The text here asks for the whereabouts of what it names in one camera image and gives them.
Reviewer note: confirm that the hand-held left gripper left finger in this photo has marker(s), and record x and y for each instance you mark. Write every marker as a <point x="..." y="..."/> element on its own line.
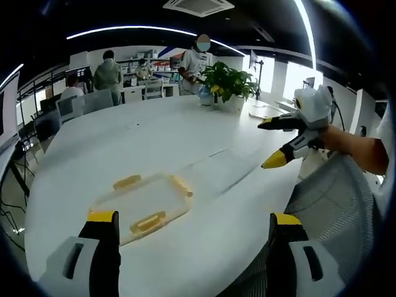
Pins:
<point x="96" y="247"/>

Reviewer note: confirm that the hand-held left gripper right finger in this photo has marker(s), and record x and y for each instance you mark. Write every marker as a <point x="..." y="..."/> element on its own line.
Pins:
<point x="297" y="247"/>

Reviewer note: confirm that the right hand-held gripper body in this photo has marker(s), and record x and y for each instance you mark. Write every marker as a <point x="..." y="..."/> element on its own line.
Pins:
<point x="314" y="106"/>

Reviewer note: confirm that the papers on table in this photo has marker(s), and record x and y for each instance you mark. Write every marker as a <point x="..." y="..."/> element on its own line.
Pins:
<point x="263" y="112"/>

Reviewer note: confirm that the grey mesh office chair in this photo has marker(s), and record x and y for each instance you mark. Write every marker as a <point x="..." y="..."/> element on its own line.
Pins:
<point x="334" y="210"/>

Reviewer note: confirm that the clear container lid yellow clips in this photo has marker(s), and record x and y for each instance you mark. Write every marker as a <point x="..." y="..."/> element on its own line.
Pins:
<point x="148" y="204"/>

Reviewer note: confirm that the green potted plant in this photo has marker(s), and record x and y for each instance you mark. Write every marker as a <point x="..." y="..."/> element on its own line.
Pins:
<point x="227" y="82"/>

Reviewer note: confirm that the blue object beside plant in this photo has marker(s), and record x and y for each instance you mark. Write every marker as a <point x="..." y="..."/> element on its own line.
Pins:
<point x="204" y="94"/>

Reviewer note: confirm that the person's white shirt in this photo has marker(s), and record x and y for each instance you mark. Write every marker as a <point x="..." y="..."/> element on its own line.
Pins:
<point x="388" y="161"/>

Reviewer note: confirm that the ceiling air vent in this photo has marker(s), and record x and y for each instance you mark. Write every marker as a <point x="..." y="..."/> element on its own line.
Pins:
<point x="195" y="6"/>

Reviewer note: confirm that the white display board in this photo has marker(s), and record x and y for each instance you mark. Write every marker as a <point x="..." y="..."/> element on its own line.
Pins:
<point x="7" y="105"/>

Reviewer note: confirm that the black computer monitor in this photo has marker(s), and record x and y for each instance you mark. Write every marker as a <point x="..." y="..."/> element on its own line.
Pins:
<point x="78" y="75"/>

